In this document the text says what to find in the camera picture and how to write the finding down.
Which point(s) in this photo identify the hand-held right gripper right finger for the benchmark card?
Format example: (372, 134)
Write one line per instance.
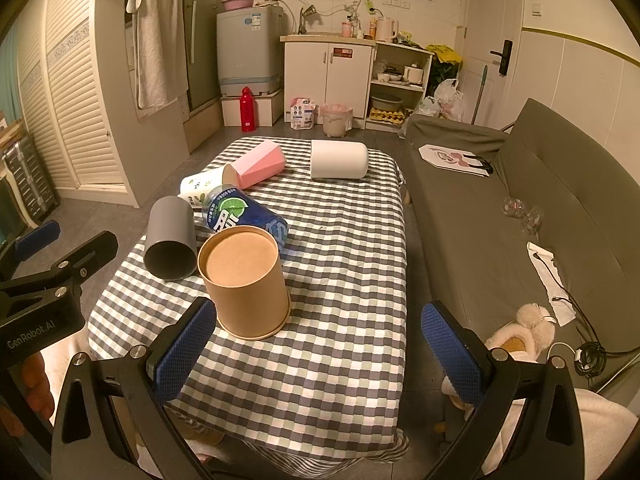
(450, 355)

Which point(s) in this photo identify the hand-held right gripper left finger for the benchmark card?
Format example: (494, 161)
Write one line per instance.
(182, 355)

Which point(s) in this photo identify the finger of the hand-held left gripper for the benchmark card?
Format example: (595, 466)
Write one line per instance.
(92, 250)
(39, 239)

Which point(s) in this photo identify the grey cup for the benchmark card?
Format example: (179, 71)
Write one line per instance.
(170, 225)

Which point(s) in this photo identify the brown paper cup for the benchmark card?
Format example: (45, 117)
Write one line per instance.
(250, 300)

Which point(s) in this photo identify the white leaf-print cup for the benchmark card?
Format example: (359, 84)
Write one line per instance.
(202, 185)

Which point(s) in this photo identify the pink faceted cup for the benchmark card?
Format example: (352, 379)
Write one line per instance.
(260, 162)

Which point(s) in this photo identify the small pink cup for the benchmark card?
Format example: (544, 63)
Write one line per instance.
(347, 29)

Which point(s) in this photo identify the person's left hand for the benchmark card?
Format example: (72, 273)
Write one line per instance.
(37, 385)

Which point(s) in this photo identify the beige plush slipper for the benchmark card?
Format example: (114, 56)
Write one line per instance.
(525, 330)
(452, 392)

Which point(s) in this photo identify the ribbed metal suitcase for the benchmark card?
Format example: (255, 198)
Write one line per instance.
(27, 180)

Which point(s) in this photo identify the beige sneaker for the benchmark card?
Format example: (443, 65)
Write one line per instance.
(197, 427)

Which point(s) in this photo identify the grey-green sofa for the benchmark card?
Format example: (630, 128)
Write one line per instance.
(475, 240)

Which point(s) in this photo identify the white paper sheet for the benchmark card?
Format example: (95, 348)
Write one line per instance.
(547, 280)

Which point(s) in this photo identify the white louvred wardrobe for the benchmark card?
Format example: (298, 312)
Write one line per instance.
(75, 100)

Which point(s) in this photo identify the checked tablecloth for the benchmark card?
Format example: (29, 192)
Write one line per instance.
(330, 270)

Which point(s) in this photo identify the blue drink can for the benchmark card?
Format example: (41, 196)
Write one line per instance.
(250, 216)

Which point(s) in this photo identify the clear glass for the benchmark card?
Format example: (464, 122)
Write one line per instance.
(511, 206)
(533, 220)

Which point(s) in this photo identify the person's white fleece clothing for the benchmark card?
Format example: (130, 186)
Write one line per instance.
(605, 435)

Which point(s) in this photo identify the white printed paper bag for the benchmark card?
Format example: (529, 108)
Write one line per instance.
(450, 157)

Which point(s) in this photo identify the red bottle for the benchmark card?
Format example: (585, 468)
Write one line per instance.
(246, 110)

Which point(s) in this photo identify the white hanging towel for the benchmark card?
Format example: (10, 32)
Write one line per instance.
(155, 40)

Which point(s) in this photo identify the white washer platform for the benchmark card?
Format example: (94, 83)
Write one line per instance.
(267, 110)

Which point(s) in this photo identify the egg carton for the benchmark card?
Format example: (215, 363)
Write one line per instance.
(386, 117)

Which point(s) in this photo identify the tissue pack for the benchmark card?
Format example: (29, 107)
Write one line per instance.
(302, 115)

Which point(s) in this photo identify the grey washing machine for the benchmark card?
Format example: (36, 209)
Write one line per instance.
(247, 50)

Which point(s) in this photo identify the white plastic bag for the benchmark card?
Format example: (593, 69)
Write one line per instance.
(447, 97)

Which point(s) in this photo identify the trash bin with pink bag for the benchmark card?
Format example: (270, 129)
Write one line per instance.
(336, 120)

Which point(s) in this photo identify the grey basin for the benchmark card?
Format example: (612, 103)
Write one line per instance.
(386, 101)

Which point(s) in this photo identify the pink basin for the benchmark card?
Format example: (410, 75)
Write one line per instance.
(238, 3)

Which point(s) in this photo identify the white sink cabinet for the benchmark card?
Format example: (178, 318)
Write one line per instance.
(325, 80)

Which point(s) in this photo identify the white open shelf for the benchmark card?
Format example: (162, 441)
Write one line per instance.
(427, 67)

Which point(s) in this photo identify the yellow plastic bag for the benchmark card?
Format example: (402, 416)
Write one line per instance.
(446, 55)

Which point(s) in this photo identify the metal faucet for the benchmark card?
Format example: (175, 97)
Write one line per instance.
(306, 17)

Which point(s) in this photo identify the pink electric kettle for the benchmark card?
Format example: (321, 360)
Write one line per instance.
(385, 30)

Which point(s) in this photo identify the white door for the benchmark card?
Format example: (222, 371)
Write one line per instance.
(487, 10)

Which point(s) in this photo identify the green power strip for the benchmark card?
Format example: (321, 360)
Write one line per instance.
(369, 6)

